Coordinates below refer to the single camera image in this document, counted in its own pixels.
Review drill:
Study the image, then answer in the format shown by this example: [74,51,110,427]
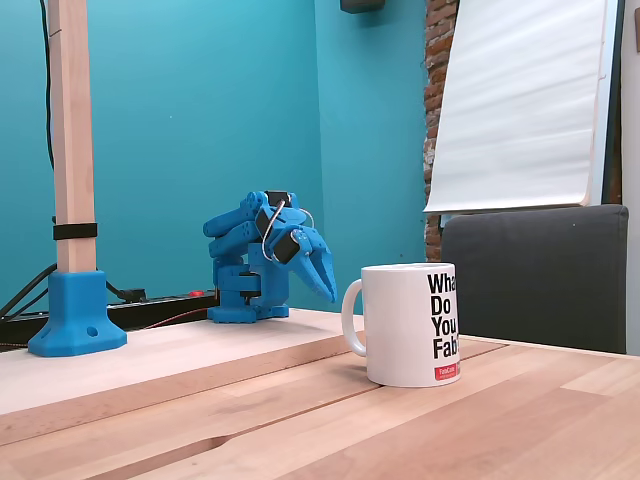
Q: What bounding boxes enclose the white mug black text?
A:
[341,262,464,389]

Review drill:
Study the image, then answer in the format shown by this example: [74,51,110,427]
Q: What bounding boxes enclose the black power strip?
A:
[0,289,219,341]

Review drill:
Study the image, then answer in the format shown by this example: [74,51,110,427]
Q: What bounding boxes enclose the black power plug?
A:
[107,282,147,304]

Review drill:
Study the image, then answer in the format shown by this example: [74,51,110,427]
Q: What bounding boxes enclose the pale wooden base board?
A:
[0,307,369,416]

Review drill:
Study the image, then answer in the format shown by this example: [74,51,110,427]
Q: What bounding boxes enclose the white flip chart paper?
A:
[422,0,609,215]

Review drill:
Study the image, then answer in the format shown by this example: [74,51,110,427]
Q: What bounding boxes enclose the flip chart easel board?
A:
[594,0,626,207]

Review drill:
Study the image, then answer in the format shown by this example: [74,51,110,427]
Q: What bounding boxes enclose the black strap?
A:
[52,223,99,242]

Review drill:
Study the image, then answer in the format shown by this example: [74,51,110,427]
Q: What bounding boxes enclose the blue post base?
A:
[27,269,129,359]

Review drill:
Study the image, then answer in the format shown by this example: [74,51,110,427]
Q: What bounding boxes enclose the wooden post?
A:
[45,0,99,275]

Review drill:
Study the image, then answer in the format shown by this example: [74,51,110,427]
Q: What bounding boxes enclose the dark wall-mounted box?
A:
[339,0,387,14]

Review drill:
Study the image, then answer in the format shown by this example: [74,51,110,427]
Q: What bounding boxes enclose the black cable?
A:
[39,0,56,171]

